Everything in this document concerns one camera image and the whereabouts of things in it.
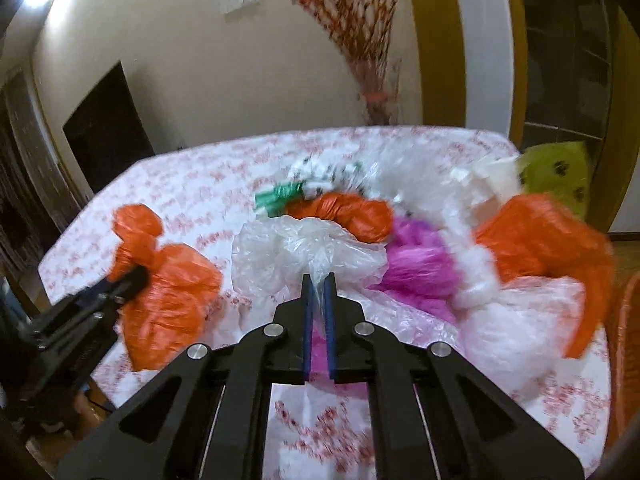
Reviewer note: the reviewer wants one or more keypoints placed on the knotted orange plastic bag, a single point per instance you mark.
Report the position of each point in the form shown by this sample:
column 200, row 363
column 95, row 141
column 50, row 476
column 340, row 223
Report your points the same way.
column 370, row 221

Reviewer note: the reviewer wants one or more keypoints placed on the orange trash basket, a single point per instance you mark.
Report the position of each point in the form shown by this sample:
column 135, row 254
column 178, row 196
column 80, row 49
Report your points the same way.
column 622, row 331

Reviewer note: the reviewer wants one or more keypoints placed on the red berry branch bouquet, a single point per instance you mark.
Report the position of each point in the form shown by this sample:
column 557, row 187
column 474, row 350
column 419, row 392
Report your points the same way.
column 360, row 30

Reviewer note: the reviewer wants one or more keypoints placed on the large orange plastic bag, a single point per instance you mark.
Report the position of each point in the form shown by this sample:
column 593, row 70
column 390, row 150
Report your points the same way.
column 533, row 234

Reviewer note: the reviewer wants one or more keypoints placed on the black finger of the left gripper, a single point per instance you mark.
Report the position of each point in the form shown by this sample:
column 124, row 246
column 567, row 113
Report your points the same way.
column 122, row 279

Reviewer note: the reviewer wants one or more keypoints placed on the floral white tablecloth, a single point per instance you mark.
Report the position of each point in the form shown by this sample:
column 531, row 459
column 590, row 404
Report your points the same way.
column 204, row 195

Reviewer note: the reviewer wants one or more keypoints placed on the white plastic bag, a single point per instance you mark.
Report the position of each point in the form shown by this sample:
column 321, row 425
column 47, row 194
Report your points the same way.
column 513, row 332

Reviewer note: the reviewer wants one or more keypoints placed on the black television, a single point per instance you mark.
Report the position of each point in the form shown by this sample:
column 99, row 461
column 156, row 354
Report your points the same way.
column 105, row 132

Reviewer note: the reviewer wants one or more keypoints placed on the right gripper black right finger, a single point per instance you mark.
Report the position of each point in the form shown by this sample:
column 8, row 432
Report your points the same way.
column 433, row 414

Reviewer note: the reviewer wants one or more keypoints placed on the clear plastic bag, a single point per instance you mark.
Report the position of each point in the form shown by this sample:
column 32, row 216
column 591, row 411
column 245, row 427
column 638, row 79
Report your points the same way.
column 271, row 255

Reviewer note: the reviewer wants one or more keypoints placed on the green white printed bag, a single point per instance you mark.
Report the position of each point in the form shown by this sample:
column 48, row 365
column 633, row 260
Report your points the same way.
column 307, row 179

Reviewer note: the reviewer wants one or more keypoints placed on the glass vase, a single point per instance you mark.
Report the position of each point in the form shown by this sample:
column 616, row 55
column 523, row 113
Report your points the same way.
column 380, row 105

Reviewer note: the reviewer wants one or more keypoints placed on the magenta plastic bag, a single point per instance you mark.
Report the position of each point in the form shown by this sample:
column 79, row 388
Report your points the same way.
column 421, row 273

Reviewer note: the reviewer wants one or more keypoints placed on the yellow-green paw print bag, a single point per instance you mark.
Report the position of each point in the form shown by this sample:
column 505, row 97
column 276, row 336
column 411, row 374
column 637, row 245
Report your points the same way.
column 560, row 169

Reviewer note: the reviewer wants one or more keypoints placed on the glass sliding door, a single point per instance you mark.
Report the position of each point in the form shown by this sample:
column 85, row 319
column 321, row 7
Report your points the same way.
column 569, row 60

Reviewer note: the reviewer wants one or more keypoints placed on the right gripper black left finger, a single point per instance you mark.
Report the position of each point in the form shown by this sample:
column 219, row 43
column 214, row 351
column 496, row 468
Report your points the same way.
column 205, row 415

